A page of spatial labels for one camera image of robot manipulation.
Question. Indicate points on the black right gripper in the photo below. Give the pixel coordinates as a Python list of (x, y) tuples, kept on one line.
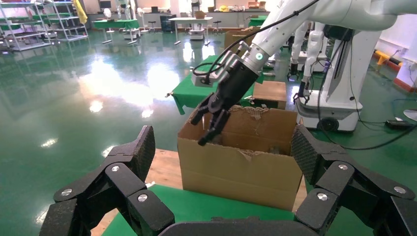
[(236, 84)]

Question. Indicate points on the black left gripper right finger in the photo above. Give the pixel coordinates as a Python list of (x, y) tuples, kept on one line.
[(338, 185)]

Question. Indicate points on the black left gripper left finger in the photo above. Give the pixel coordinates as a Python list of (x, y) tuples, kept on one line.
[(123, 182)]

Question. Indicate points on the idle robot black gripper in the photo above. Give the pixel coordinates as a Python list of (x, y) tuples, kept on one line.
[(292, 71), (301, 92)]

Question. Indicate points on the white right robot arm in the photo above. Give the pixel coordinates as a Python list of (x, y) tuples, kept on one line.
[(325, 14)]

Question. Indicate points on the small white robot base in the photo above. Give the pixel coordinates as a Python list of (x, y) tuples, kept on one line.
[(197, 33)]

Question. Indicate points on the idle robot white arm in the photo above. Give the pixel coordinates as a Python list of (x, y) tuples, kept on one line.
[(314, 52), (298, 42)]

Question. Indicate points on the small brown wooden box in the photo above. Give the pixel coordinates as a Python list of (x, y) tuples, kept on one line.
[(270, 92)]

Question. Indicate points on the large open cardboard carton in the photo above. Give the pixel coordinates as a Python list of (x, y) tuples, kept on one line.
[(234, 176)]

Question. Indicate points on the closed brown cardboard box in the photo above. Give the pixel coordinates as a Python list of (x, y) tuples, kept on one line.
[(233, 39)]

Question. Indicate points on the smaller green tablecloth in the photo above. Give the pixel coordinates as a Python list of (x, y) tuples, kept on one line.
[(189, 92)]

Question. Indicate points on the idle white wheeled robot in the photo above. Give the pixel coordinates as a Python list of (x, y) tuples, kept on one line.
[(338, 107)]

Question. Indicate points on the silver binder clip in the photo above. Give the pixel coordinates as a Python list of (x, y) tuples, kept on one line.
[(168, 95)]

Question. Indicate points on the black power adapter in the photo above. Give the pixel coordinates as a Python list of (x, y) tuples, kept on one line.
[(399, 124)]

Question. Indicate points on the black round stool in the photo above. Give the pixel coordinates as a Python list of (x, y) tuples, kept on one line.
[(216, 22), (151, 22)]

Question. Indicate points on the yellow black floor bumper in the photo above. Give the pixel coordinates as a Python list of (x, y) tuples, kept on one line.
[(386, 60)]

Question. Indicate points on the yellow helmet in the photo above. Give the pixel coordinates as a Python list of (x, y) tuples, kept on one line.
[(224, 8)]

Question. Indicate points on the white round floor base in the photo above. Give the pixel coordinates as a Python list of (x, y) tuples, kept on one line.
[(411, 114)]

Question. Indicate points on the white work table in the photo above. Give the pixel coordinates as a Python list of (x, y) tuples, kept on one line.
[(192, 19)]

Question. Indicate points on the black cabinet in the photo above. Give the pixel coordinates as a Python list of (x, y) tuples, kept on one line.
[(167, 22)]

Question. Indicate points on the green covered work table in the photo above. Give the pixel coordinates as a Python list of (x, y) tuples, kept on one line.
[(115, 24)]

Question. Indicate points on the yellow hanging garment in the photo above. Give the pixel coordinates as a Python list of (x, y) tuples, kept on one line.
[(79, 11)]

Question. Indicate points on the grey metal shelving rack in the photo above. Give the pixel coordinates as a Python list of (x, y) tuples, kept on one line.
[(65, 22), (19, 19)]

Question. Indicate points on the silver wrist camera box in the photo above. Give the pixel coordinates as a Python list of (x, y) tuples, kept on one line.
[(200, 79)]

